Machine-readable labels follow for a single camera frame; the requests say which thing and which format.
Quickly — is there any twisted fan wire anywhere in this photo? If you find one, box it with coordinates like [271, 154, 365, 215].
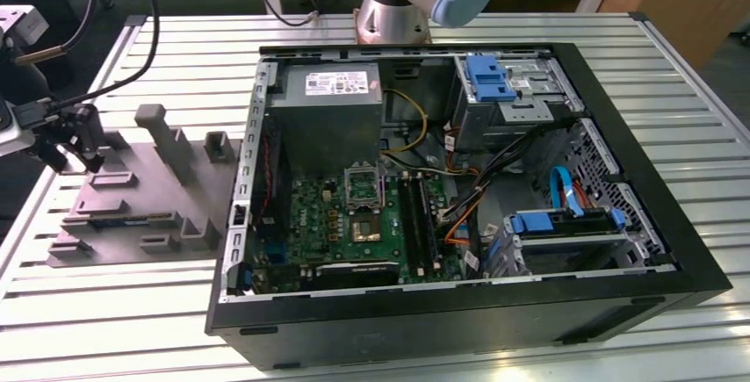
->
[259, 133, 278, 229]

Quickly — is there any silver drive cage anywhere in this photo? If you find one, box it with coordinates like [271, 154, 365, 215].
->
[504, 208, 676, 277]
[454, 54, 588, 150]

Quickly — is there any black case fan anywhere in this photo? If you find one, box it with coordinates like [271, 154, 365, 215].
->
[257, 113, 295, 239]

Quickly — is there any white rounded camera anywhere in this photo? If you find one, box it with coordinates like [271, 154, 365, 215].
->
[0, 103, 34, 157]

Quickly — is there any blue disk carrier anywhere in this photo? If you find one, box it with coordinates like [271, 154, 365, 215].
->
[466, 54, 517, 103]
[509, 208, 629, 236]

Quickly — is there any black PC case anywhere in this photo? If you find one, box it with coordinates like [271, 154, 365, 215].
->
[203, 41, 736, 372]

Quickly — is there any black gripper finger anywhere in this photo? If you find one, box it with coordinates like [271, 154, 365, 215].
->
[34, 133, 71, 176]
[60, 102, 107, 174]

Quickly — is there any wooden cabinet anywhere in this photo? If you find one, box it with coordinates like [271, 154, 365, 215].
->
[601, 0, 750, 71]

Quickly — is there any yellow wire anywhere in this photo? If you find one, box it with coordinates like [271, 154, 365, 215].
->
[381, 87, 429, 154]

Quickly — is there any grey boxy camera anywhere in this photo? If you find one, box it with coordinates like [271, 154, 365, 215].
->
[0, 4, 52, 45]

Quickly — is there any grey power supply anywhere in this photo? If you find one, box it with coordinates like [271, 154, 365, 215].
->
[266, 60, 386, 170]

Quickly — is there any blue data cable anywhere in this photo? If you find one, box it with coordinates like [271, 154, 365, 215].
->
[550, 165, 588, 219]

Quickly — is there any metal locking lever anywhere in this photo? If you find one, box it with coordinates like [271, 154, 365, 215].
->
[377, 164, 390, 214]

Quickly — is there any power wire bundle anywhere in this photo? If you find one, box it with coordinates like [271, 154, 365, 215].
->
[381, 153, 480, 177]

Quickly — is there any green motherboard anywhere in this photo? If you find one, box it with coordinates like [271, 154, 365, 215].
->
[246, 164, 470, 293]

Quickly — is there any CPU socket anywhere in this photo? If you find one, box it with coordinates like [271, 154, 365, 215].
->
[350, 214, 387, 243]

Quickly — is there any black sleeved cable bundle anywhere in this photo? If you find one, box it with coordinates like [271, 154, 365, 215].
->
[438, 122, 580, 220]

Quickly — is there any black graphics card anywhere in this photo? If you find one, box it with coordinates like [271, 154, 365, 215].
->
[313, 261, 399, 289]

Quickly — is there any short blue expansion slot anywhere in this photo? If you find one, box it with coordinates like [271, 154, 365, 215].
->
[265, 242, 290, 268]

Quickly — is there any grey parts rack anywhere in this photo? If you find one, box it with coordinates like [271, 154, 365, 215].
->
[44, 104, 246, 269]

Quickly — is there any orange wire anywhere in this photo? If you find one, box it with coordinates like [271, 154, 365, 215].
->
[444, 214, 470, 249]

